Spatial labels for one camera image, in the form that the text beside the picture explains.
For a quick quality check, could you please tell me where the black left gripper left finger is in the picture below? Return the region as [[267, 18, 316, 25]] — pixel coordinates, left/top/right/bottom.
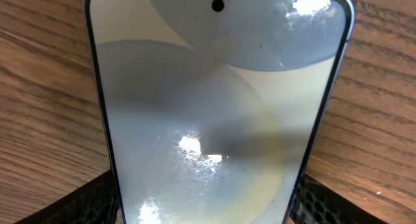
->
[[16, 170, 119, 224]]

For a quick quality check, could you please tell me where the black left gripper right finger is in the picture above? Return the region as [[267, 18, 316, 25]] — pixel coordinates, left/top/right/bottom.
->
[[289, 175, 386, 224]]

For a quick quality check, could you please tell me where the blue Galaxy S24+ smartphone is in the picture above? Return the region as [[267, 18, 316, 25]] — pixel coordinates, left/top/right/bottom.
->
[[83, 0, 354, 223]]

